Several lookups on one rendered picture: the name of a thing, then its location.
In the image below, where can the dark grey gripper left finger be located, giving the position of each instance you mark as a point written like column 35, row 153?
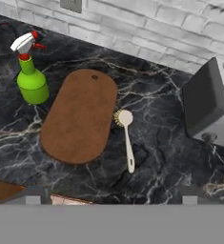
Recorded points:
column 34, row 194

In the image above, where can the brown wooden cabinet front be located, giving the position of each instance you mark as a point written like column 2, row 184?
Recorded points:
column 0, row 190

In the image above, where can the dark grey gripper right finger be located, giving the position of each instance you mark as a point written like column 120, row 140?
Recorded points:
column 189, row 194

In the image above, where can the green spray bottle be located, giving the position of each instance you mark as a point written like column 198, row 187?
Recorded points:
column 32, row 84

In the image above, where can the brown wooden cutting board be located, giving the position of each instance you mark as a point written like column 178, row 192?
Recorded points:
column 80, row 117

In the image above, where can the grey wall outlet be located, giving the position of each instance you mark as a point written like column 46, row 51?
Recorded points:
column 71, row 4

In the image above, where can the grey and black toaster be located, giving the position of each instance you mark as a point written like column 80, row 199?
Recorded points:
column 205, row 101

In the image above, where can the cream dish brush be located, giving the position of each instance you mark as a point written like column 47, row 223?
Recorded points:
column 126, row 119

